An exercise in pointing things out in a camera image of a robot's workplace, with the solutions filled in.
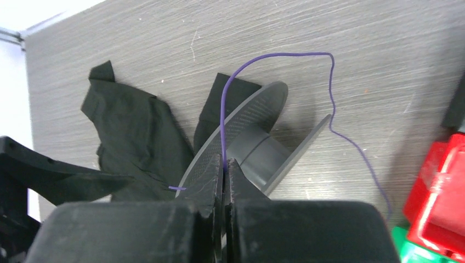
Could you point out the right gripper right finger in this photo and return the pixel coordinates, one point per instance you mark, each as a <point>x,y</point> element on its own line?
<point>259,229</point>

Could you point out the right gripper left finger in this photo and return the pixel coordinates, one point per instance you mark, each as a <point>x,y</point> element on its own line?
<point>186,229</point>

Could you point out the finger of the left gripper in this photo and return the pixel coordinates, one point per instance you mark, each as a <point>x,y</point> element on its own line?
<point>23,169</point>

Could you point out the grey plastic cable spool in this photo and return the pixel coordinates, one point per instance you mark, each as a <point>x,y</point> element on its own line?
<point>264,160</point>

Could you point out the black cloth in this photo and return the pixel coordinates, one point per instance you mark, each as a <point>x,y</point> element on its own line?
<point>139,135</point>

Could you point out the green plastic bin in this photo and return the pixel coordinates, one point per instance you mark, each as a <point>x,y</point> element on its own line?
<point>411,253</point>

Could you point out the red plastic bin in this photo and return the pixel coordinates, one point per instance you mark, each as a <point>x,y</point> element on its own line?
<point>435,205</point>

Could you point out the black plastic bin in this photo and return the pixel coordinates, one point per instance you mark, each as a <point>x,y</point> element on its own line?
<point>454,116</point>

